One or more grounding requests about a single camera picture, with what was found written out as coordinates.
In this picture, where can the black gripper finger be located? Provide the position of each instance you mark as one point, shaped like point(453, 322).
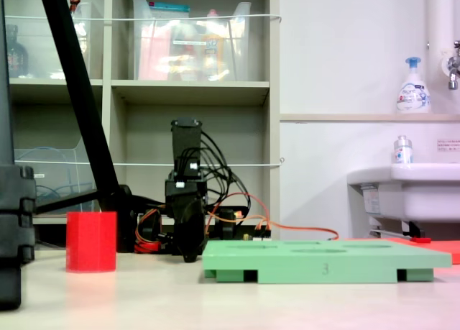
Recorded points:
point(182, 225)
point(197, 225)

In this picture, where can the red octagonal pillar block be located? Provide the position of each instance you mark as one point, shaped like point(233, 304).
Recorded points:
point(91, 242)

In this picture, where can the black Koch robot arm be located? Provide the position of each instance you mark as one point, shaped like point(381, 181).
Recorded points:
point(185, 139)

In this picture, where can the small orange flat block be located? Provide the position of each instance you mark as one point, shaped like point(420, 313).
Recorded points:
point(447, 252)

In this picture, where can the black table clamp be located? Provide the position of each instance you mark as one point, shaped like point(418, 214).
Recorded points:
point(226, 225)

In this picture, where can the small circuit board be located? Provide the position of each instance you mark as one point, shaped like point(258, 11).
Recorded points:
point(262, 233)

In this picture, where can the beige shelf unit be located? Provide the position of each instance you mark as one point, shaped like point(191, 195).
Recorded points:
point(190, 87)

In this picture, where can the green shape sorter board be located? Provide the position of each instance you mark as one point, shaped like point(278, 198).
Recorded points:
point(323, 261)

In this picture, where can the pink pack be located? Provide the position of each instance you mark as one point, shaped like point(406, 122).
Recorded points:
point(151, 57)

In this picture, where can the yellow bottle pink cap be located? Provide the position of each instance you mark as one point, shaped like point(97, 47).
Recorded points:
point(212, 46)

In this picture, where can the large clear storage bin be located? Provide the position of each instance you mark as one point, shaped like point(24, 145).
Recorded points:
point(237, 49)

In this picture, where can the black notched tripod leg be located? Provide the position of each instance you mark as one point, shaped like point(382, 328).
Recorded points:
point(16, 218)

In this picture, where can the blue topped plastic bag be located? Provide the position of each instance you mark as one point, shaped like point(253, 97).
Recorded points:
point(169, 8)

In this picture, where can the clear bin with bottles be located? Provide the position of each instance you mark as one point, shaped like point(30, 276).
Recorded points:
point(36, 57)

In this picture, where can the small clear bottle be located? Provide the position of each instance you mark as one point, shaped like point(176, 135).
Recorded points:
point(402, 154)

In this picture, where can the dark glass bottle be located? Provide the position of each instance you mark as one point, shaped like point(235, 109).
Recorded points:
point(16, 57)

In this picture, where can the silver bar red end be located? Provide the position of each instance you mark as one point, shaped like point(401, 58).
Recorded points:
point(422, 240)

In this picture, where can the white sink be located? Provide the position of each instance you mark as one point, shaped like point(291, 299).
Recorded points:
point(424, 197)

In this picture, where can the white pump soap bottle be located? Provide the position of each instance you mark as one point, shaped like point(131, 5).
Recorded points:
point(413, 92)

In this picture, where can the metal faucet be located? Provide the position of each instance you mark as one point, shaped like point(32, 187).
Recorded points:
point(453, 74)

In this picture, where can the red arm base mount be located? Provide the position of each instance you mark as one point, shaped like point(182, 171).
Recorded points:
point(147, 246)

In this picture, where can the white wall notice label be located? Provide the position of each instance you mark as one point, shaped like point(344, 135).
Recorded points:
point(449, 145)

